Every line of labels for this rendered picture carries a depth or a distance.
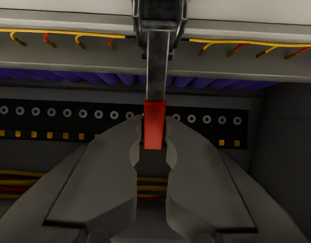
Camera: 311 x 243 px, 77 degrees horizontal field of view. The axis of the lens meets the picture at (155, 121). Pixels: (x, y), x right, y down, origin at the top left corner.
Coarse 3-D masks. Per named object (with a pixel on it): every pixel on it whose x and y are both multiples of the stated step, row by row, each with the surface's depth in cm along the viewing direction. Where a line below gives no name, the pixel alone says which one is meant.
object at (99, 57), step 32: (0, 32) 14; (64, 32) 12; (96, 32) 12; (0, 64) 14; (32, 64) 14; (64, 64) 14; (96, 64) 14; (128, 64) 14; (192, 64) 14; (224, 64) 14; (256, 64) 14; (288, 64) 14
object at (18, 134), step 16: (176, 112) 26; (192, 112) 26; (208, 112) 26; (224, 112) 26; (240, 112) 26; (0, 128) 25; (16, 128) 26; (32, 128) 26; (48, 128) 26; (64, 128) 26; (80, 128) 26; (96, 128) 26; (192, 128) 26; (208, 128) 26; (224, 128) 26; (240, 128) 26; (224, 144) 26; (240, 144) 26
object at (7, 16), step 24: (24, 24) 12; (48, 24) 11; (72, 24) 11; (96, 24) 11; (120, 24) 11; (192, 24) 11; (216, 24) 11; (240, 24) 11; (264, 24) 11; (288, 24) 11
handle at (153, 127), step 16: (160, 32) 9; (160, 48) 9; (160, 64) 9; (160, 80) 10; (160, 96) 10; (144, 112) 11; (160, 112) 11; (144, 128) 12; (160, 128) 12; (144, 144) 12; (160, 144) 12
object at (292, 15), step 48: (0, 0) 10; (48, 0) 10; (96, 0) 10; (192, 0) 10; (240, 0) 9; (288, 0) 9; (0, 96) 25; (48, 96) 25; (96, 96) 25; (144, 96) 25; (192, 96) 25; (288, 96) 23
